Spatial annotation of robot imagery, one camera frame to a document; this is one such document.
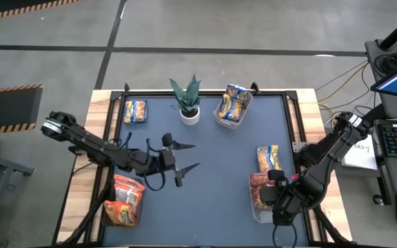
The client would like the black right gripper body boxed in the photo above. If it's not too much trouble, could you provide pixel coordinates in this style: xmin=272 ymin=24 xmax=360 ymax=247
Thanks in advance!
xmin=261 ymin=168 xmax=301 ymax=227

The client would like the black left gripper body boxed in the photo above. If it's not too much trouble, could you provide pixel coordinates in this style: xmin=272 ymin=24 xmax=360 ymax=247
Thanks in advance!
xmin=146 ymin=133 xmax=185 ymax=188

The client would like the clear plastic bin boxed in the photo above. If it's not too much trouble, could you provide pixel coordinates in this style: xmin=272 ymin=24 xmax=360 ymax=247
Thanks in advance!
xmin=248 ymin=174 xmax=292 ymax=225

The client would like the green plant in white pot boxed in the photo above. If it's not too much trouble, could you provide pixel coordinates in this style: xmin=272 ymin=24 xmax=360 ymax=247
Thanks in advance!
xmin=169 ymin=74 xmax=203 ymax=126

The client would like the white plastic bin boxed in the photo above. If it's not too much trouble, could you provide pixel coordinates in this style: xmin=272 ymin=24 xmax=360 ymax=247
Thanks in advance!
xmin=213 ymin=90 xmax=254 ymax=131

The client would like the blue-grey table mat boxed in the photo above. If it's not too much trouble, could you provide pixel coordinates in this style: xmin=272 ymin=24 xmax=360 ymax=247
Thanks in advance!
xmin=102 ymin=94 xmax=309 ymax=247

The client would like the white paper sheet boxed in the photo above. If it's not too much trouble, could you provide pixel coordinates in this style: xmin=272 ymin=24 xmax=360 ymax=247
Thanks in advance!
xmin=343 ymin=134 xmax=378 ymax=171

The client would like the grey equipment cart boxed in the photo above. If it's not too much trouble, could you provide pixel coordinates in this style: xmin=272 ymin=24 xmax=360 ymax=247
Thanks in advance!
xmin=364 ymin=38 xmax=397 ymax=121

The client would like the black metal table frame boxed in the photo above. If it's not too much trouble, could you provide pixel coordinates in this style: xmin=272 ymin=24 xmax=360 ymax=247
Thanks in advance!
xmin=52 ymin=81 xmax=354 ymax=248

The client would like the black coiled cable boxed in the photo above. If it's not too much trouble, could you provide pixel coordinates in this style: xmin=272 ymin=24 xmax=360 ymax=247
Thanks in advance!
xmin=373 ymin=52 xmax=397 ymax=76

